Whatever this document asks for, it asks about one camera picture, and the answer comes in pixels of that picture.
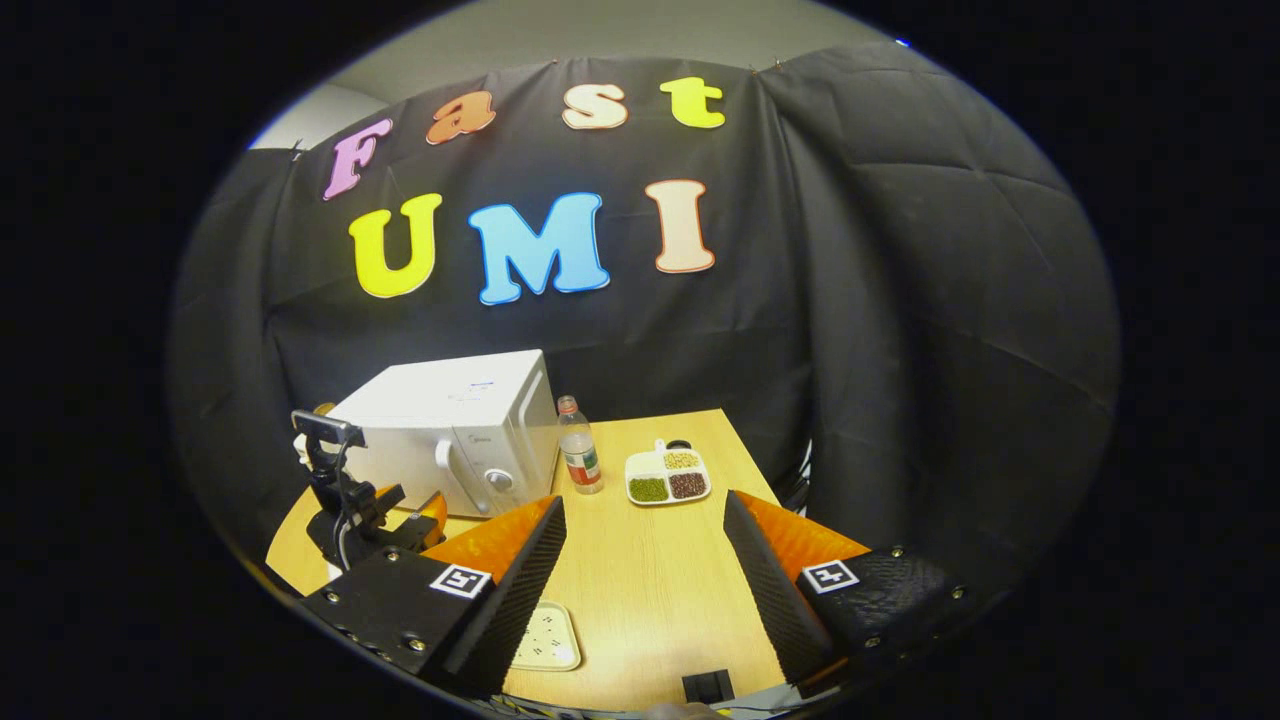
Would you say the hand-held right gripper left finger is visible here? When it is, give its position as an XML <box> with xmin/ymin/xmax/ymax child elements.
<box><xmin>298</xmin><ymin>495</ymin><xmax>567</xmax><ymax>698</ymax></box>

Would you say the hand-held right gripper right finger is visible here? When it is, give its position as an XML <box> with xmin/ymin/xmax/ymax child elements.
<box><xmin>722</xmin><ymin>490</ymin><xmax>976</xmax><ymax>691</ymax></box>

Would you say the white microwave oven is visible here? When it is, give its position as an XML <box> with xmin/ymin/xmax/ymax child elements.
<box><xmin>325</xmin><ymin>349</ymin><xmax>561</xmax><ymax>519</ymax></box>

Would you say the small black block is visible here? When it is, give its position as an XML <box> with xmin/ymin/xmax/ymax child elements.
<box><xmin>682</xmin><ymin>669</ymin><xmax>737</xmax><ymax>705</ymax></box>

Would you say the clear plastic bottle red label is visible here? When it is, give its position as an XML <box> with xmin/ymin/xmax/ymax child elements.
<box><xmin>556</xmin><ymin>394</ymin><xmax>605</xmax><ymax>496</ymax></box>

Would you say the white divided plate with beans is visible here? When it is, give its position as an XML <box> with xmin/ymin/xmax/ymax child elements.
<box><xmin>624</xmin><ymin>438</ymin><xmax>713</xmax><ymax>507</ymax></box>

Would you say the black backdrop cloth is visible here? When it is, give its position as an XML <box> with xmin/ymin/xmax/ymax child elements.
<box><xmin>168</xmin><ymin>42</ymin><xmax>1123</xmax><ymax>601</ymax></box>

